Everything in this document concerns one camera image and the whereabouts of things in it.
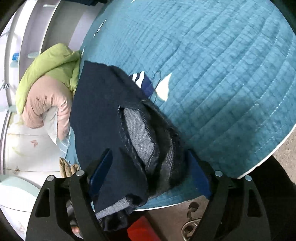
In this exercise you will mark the striped light blue blanket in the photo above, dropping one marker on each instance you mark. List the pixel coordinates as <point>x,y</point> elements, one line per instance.
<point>64,144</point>

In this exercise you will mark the pink quilt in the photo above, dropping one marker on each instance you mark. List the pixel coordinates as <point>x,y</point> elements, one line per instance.
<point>44,94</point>

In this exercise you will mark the white pillow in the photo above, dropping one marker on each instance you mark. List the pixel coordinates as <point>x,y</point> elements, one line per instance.
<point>50,120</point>

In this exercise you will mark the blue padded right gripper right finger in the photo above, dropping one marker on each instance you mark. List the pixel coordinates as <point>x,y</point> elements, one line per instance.
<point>235,210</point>

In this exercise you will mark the green quilt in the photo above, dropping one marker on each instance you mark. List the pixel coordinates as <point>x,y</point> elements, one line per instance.
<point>59,62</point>

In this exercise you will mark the teal quilted bed sheet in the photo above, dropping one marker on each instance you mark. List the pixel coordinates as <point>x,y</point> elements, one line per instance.
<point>223,72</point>

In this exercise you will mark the folded tan trousers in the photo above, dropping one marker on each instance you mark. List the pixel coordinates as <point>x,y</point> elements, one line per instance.
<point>66,169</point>

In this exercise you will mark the blue box on shelf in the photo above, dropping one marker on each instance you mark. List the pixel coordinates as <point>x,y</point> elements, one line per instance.
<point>16,56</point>

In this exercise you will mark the metal floor stand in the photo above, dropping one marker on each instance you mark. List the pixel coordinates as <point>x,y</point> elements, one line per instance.
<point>190,226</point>

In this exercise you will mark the dark denim shirt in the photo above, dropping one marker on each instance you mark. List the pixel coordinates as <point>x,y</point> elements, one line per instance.
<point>140,150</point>

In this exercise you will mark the red object under bed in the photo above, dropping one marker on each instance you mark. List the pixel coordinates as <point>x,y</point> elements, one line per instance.
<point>141,230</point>

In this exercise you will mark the person's left hand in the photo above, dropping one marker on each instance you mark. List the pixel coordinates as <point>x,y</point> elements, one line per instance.
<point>75,228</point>

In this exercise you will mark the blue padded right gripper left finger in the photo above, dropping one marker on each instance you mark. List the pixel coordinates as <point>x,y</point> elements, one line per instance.
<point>61,200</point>

